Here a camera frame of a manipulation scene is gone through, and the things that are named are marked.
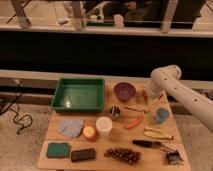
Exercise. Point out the orange bowl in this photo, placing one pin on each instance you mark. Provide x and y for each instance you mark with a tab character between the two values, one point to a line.
148	98

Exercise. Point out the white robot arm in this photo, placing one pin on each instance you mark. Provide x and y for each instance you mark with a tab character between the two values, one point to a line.
167	79

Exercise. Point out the purple bowl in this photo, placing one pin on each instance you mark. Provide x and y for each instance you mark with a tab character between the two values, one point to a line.
124	91

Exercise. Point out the small metal cup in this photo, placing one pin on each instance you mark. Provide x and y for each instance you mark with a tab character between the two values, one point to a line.
115	112

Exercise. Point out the thin metal rod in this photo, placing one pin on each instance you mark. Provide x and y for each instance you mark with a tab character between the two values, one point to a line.
135	109

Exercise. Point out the green plastic tray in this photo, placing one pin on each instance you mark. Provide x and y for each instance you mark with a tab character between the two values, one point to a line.
79	95

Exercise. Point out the white lidded container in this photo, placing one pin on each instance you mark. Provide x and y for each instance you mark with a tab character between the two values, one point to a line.
104	125

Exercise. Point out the orange carrot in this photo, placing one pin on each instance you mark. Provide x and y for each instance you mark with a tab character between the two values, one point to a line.
134	123

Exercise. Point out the red yellow apple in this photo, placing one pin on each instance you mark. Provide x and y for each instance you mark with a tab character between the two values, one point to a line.
90	133

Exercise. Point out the wooden board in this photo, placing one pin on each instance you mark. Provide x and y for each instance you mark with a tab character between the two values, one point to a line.
151	159

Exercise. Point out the light blue cloth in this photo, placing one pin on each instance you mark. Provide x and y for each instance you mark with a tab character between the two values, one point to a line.
71	128

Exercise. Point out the blue cup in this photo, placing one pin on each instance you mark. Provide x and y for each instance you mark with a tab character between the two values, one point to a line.
162	115

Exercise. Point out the yellow banana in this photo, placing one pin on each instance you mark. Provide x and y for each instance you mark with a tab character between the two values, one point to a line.
156	133

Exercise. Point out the black eraser block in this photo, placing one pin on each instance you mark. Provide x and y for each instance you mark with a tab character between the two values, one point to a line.
81	155

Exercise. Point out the brown grape bunch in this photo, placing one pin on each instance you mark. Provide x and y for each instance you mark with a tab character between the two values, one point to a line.
125	155

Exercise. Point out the green sponge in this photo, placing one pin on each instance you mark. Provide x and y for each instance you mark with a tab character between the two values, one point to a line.
58	150

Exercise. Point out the black binder clip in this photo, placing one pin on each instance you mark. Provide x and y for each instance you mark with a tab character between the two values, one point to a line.
173	158

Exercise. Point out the black handled tool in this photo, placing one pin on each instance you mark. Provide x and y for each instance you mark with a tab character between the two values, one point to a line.
152	144

